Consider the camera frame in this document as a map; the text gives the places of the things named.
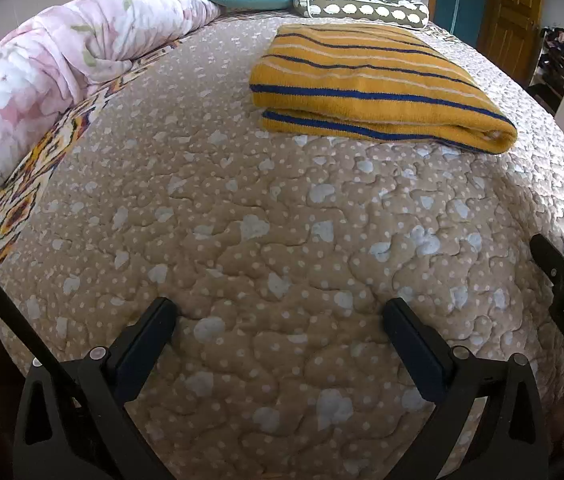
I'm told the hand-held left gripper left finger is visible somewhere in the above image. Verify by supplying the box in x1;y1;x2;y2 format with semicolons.
14;296;179;480

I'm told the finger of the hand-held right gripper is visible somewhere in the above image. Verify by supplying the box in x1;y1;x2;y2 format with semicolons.
529;233;564;292

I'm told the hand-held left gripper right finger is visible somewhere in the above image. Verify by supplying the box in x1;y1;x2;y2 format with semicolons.
383;297;551;480

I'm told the yellow striped sweater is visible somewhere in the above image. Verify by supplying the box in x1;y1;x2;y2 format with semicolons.
248;22;519;155

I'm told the beige quilted bedspread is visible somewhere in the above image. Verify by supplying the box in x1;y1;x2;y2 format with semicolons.
0;7;564;480

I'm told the wooden door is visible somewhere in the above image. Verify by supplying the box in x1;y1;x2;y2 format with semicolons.
478;0;545;86

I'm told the pink floral comforter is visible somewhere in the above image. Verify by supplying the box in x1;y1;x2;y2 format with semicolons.
0;0;223;211

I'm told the green polka dot pillow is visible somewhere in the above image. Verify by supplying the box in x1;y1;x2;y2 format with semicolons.
293;0;430;30

